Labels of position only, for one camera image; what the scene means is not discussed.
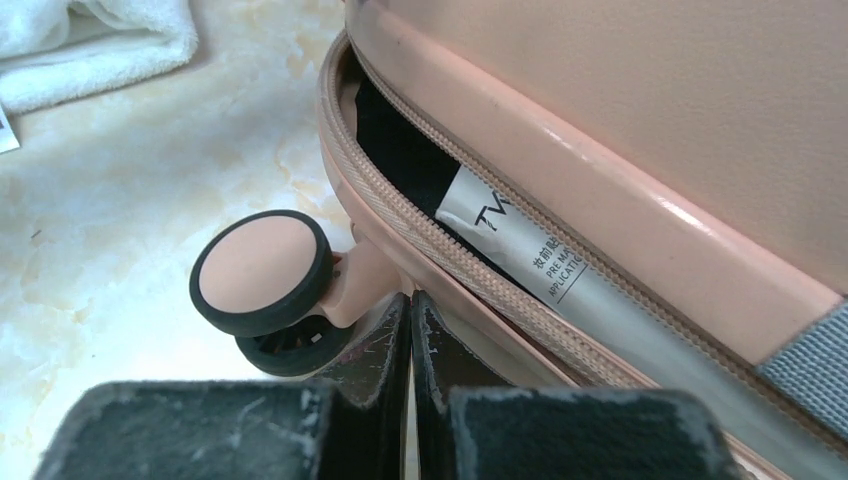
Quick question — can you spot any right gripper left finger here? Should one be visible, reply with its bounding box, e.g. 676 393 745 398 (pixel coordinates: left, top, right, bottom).
35 294 411 479

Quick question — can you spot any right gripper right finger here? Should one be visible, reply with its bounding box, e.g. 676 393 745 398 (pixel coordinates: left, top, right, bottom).
410 291 743 479

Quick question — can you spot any white tube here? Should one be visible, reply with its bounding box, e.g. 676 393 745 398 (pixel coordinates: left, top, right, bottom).
435 168 847 479

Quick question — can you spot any white cloth under left arm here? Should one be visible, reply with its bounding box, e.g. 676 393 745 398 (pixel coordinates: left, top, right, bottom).
1 1 199 152

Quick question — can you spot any pink suitcase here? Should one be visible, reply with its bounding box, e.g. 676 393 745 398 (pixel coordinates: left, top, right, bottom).
189 1 847 479

